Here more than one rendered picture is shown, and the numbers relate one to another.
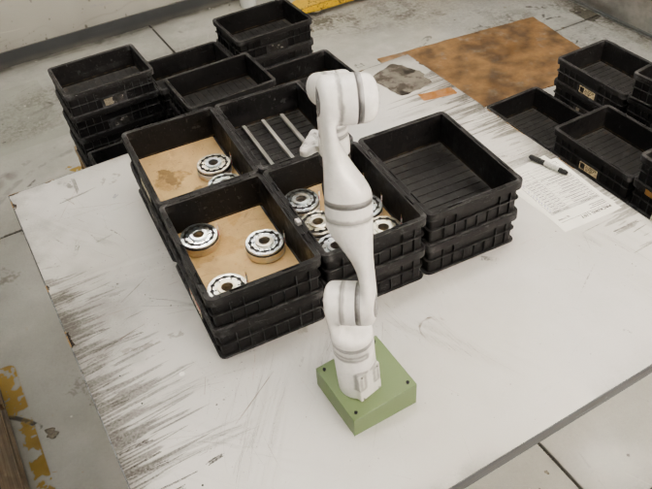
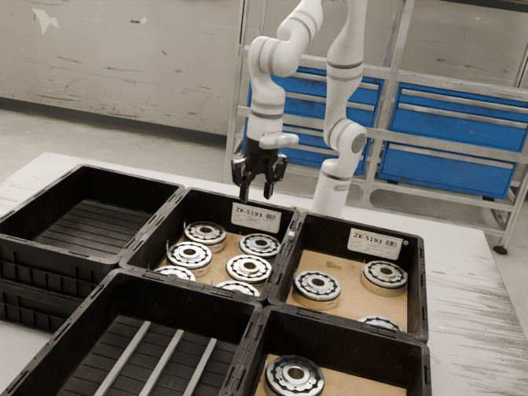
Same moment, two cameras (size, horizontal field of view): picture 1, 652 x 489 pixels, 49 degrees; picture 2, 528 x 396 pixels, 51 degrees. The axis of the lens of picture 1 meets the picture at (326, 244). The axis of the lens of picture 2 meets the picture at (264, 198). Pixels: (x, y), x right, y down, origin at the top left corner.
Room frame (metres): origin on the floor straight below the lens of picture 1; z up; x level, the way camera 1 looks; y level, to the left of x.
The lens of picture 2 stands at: (2.34, 0.60, 1.56)
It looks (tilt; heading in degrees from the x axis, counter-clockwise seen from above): 26 degrees down; 213
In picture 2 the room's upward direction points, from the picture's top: 8 degrees clockwise
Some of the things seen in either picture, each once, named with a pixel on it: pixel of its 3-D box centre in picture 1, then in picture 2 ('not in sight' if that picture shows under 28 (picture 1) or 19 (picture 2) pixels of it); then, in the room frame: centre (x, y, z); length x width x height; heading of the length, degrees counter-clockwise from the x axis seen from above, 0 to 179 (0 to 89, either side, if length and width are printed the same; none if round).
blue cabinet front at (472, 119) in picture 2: not in sight; (453, 143); (-0.64, -0.17, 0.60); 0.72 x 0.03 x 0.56; 117
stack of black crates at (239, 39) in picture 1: (267, 61); not in sight; (3.29, 0.22, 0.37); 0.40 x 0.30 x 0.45; 117
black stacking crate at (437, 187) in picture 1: (436, 177); (95, 229); (1.62, -0.33, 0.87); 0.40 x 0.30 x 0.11; 23
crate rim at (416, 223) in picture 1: (341, 196); (219, 239); (1.50, -0.05, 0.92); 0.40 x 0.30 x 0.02; 23
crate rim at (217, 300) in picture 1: (237, 234); (353, 269); (1.38, 0.23, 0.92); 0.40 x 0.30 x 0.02; 23
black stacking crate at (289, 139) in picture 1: (282, 139); (143, 383); (1.87, 0.11, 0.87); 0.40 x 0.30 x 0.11; 23
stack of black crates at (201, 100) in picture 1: (227, 123); not in sight; (2.75, 0.40, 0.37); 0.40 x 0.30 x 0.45; 117
